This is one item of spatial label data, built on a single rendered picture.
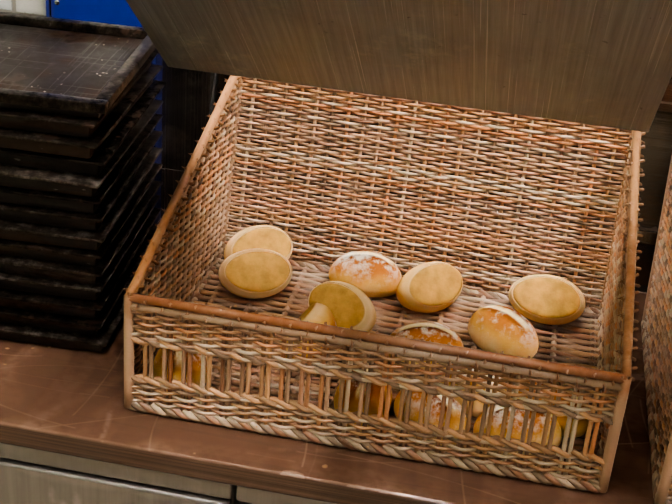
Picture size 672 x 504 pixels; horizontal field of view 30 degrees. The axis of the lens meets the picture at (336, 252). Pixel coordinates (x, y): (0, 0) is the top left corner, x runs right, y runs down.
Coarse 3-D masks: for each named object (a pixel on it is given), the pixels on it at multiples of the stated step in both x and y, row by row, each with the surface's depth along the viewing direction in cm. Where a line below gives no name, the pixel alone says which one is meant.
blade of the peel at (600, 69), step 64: (128, 0) 128; (192, 0) 125; (256, 0) 122; (320, 0) 119; (384, 0) 116; (448, 0) 114; (512, 0) 111; (576, 0) 109; (640, 0) 107; (192, 64) 143; (256, 64) 139; (320, 64) 136; (384, 64) 132; (448, 64) 129; (512, 64) 126; (576, 64) 123; (640, 64) 120; (640, 128) 137
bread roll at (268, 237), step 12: (252, 228) 171; (264, 228) 171; (276, 228) 172; (240, 240) 169; (252, 240) 170; (264, 240) 170; (276, 240) 171; (288, 240) 172; (228, 252) 169; (288, 252) 172
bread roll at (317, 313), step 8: (312, 304) 155; (320, 304) 155; (304, 312) 156; (312, 312) 152; (320, 312) 152; (328, 312) 154; (304, 320) 151; (312, 320) 151; (320, 320) 151; (328, 320) 153; (288, 336) 150
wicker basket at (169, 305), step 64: (320, 128) 172; (384, 128) 170; (512, 128) 168; (576, 128) 166; (192, 192) 157; (320, 192) 174; (384, 192) 172; (448, 192) 171; (512, 192) 169; (576, 192) 168; (192, 256) 161; (320, 256) 175; (448, 256) 172; (512, 256) 171; (576, 256) 169; (128, 320) 138; (192, 320) 137; (256, 320) 135; (384, 320) 164; (448, 320) 165; (576, 320) 168; (128, 384) 142; (192, 384) 141; (256, 384) 148; (320, 384) 137; (384, 384) 136; (512, 384) 133; (576, 384) 131; (384, 448) 139; (448, 448) 138; (512, 448) 136; (576, 448) 142
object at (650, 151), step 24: (216, 96) 179; (408, 144) 175; (648, 144) 170; (648, 168) 171; (480, 192) 175; (600, 192) 172; (648, 192) 171; (528, 216) 172; (648, 216) 172; (648, 240) 170
